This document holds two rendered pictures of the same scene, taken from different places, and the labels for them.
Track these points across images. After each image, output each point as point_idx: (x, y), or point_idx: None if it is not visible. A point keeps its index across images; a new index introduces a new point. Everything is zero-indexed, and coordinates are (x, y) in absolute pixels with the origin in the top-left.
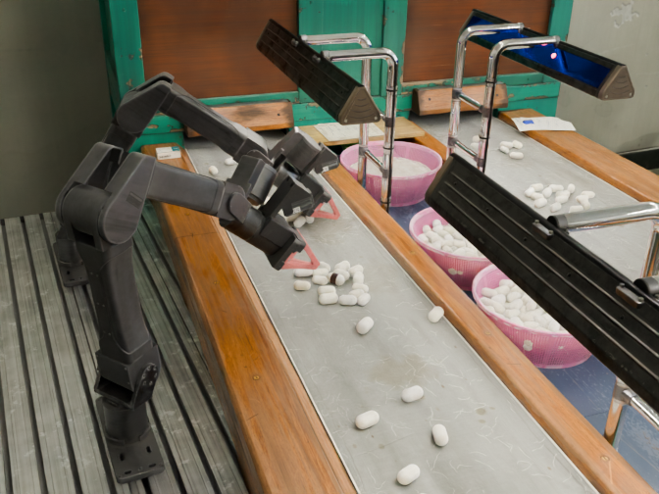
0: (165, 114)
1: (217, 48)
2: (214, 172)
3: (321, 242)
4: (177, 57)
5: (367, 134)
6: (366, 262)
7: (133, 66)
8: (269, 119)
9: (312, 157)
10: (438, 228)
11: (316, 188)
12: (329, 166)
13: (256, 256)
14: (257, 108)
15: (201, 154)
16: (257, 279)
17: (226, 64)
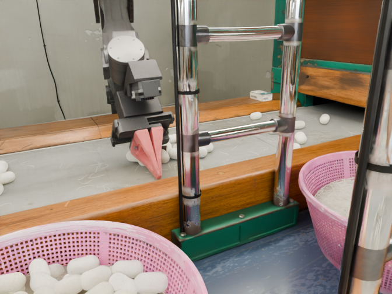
0: (100, 7)
1: (351, 6)
2: (250, 115)
3: (86, 175)
4: (317, 14)
5: (285, 95)
6: (11, 208)
7: (283, 20)
8: (365, 93)
9: (115, 68)
10: (111, 279)
11: (121, 115)
12: (135, 91)
13: (63, 150)
14: (359, 78)
15: (298, 111)
16: (10, 156)
17: (356, 24)
